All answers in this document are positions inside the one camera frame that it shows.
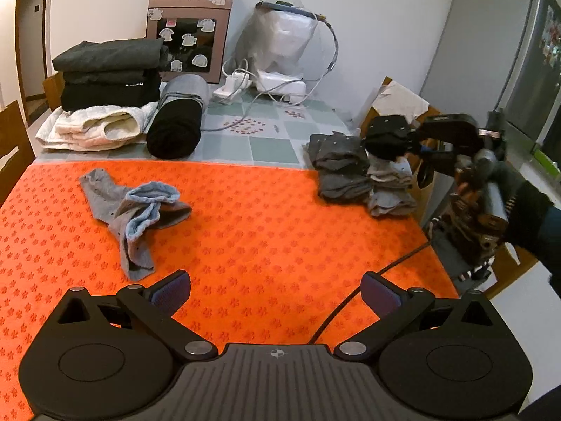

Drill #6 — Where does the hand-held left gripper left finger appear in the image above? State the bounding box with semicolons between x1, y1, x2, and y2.
56;270;219;357

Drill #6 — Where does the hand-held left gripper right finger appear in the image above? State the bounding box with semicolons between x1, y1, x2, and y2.
334;272;499;357

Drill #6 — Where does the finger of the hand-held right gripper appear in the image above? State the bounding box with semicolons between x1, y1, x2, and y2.
394;144;457;173
401;126;432;146

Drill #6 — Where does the black dotted sock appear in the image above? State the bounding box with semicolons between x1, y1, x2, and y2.
365;137;410;161
367;115;416;142

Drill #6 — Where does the person's right forearm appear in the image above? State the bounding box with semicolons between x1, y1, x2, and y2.
532;204;561;301

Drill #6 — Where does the person's right hand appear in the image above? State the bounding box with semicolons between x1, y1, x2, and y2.
453;158;555;256

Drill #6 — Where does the light grey folded sock bundle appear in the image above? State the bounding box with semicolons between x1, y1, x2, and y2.
365;182;418;219
367;158;413;186

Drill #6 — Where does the white cloth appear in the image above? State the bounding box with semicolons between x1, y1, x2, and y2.
372;80;431;124

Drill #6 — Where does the grey sock with blue cuff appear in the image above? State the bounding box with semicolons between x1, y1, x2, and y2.
79;168;194;229
107;202;157;282

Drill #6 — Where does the dark grey folded sock bundle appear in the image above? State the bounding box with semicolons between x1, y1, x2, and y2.
317;171;374;205
306;131;372;175

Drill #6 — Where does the orange patterned table mat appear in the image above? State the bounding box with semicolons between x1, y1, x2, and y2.
0;160;459;421

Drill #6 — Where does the silver refrigerator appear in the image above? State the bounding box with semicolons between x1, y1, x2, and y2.
420;0;561;178

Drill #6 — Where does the checkered green table cover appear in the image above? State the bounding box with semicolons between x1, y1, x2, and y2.
34;95;362;173

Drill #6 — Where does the black rolled garment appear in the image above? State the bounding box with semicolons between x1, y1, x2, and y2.
146;92;203;160

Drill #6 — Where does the white appliance under plastic cover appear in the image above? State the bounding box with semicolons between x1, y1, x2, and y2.
242;0;341;107

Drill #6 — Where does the white folded padded garment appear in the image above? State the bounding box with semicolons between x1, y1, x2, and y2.
36;102;159;152

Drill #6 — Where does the white power strip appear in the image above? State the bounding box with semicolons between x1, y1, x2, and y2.
213;71;254;100

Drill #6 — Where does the grey rolled garment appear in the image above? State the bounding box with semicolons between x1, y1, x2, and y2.
158;74;211;117

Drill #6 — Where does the black folded garment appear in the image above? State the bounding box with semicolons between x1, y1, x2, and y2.
60;76;164;111

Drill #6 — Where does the dark grey folded garment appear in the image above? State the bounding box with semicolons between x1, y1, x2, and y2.
62;67;162;87

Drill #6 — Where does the pink water dispenser with stickers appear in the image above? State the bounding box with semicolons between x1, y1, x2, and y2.
146;0;236;85

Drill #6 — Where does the wooden door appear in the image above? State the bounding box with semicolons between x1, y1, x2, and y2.
15;0;55;102

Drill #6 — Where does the black cable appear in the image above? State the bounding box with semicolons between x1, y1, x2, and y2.
308;240;433;345

